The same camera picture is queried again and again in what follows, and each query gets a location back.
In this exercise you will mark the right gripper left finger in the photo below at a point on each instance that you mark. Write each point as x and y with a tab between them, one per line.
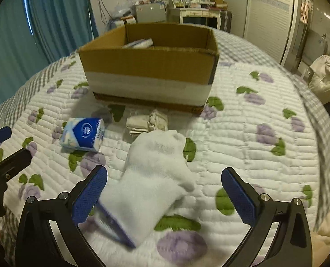
36	244

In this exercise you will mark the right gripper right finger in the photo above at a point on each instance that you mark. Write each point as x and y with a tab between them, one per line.
291	245

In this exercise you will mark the blue tissue pack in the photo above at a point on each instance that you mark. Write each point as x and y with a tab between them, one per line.
83	134

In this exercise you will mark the white sock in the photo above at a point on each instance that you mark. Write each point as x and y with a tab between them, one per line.
155	176

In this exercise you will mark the small cream cloth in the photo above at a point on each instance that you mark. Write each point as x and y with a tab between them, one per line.
140	124

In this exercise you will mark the packaged item black border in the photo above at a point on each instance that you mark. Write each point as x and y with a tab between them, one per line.
139	44

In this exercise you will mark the teal left curtain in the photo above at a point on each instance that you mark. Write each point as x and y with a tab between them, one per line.
35	33

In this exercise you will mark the white floral quilted mat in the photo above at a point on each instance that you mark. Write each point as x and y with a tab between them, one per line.
209	144

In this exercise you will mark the white suitcase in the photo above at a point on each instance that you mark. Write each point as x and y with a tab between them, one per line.
113	24

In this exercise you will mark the white clothes pile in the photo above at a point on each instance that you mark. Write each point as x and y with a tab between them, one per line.
319	83

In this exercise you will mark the brown cardboard box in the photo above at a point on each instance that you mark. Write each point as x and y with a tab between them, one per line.
176	73

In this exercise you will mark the grey mini fridge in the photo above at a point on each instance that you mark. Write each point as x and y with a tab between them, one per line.
150	13

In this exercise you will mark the white dressing table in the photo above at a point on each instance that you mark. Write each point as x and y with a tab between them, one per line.
177	15

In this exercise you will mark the white sliding wardrobe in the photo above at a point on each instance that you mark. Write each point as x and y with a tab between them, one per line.
264	23

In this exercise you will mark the dark suitcase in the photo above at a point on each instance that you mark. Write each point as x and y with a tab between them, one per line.
226	18

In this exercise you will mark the hanging pink clothes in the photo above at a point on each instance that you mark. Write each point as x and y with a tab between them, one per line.
306	8

